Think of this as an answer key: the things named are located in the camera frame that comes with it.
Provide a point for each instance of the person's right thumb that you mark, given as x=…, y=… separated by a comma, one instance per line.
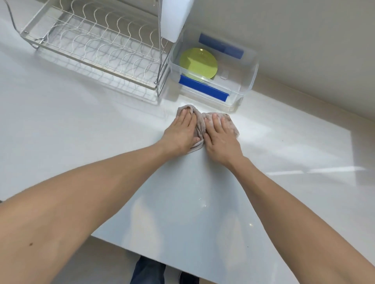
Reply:
x=207, y=138

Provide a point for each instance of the person's left forearm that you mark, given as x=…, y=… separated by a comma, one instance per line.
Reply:
x=88, y=204

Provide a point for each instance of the green plate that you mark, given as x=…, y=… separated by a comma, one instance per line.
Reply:
x=199, y=63

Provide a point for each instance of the person's right forearm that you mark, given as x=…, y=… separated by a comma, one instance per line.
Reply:
x=293, y=222

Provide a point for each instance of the beige cleaning cloth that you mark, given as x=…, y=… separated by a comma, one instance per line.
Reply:
x=200, y=123

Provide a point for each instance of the person's left hand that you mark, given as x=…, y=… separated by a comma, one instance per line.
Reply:
x=178, y=136

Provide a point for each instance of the black shoe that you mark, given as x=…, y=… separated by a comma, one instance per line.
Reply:
x=189, y=278

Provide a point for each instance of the person's left thumb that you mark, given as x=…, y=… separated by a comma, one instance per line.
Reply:
x=198, y=141

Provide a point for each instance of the person's leg in jeans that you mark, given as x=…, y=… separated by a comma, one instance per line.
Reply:
x=148, y=270

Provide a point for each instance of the person's right hand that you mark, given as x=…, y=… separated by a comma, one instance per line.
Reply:
x=222, y=144

